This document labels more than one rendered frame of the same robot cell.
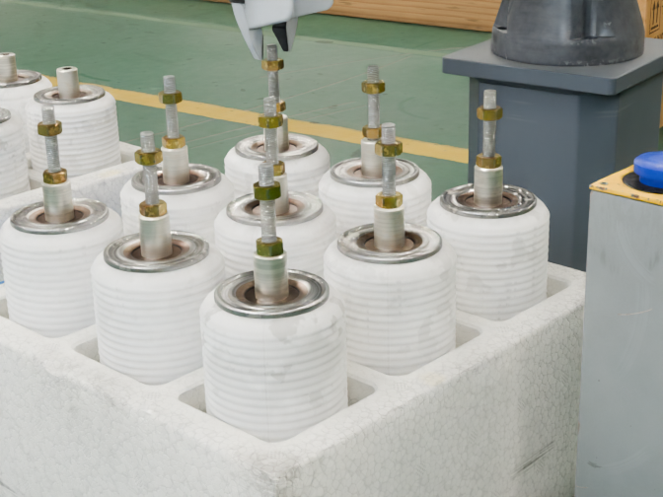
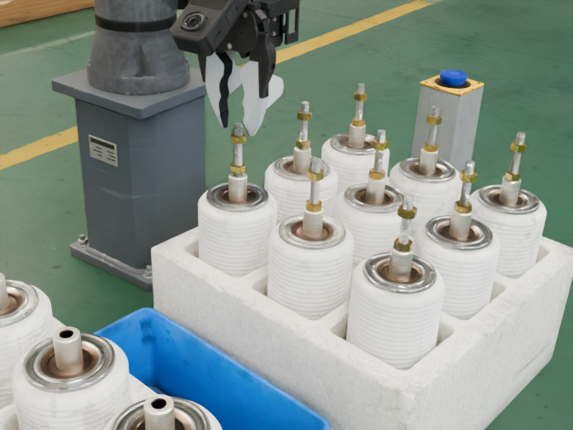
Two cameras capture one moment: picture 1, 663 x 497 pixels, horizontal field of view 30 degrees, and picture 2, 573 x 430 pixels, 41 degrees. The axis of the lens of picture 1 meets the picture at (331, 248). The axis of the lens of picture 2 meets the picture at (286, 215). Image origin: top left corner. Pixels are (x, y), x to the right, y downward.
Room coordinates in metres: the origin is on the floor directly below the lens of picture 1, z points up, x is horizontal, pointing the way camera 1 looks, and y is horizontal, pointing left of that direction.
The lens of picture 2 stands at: (1.06, 0.87, 0.67)
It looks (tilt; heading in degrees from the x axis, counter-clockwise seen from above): 28 degrees down; 267
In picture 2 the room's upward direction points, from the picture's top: 3 degrees clockwise
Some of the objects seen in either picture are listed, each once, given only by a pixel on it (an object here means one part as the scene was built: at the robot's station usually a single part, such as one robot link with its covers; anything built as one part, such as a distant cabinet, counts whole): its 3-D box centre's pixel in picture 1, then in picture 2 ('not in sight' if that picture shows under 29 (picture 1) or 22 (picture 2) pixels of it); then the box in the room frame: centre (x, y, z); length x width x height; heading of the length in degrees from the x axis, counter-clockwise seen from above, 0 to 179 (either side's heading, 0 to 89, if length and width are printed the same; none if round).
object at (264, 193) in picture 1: (266, 189); (518, 146); (0.74, 0.04, 0.32); 0.02 x 0.02 x 0.01; 6
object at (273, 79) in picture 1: (273, 87); (238, 153); (1.08, 0.05, 0.31); 0.01 x 0.01 x 0.08
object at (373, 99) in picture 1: (373, 110); (303, 130); (1.00, -0.04, 0.31); 0.01 x 0.01 x 0.08
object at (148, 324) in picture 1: (166, 366); (447, 299); (0.83, 0.13, 0.16); 0.10 x 0.10 x 0.18
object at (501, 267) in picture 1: (485, 308); (350, 201); (0.91, -0.12, 0.16); 0.10 x 0.10 x 0.18
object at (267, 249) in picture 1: (269, 246); (512, 175); (0.74, 0.04, 0.29); 0.02 x 0.02 x 0.01; 6
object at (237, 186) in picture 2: (275, 134); (237, 187); (1.08, 0.05, 0.26); 0.02 x 0.02 x 0.03
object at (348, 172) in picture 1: (374, 173); (301, 168); (1.00, -0.04, 0.25); 0.08 x 0.08 x 0.01
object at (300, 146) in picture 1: (276, 148); (237, 197); (1.08, 0.05, 0.25); 0.08 x 0.08 x 0.01
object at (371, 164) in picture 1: (374, 158); (302, 159); (1.00, -0.04, 0.26); 0.02 x 0.02 x 0.03
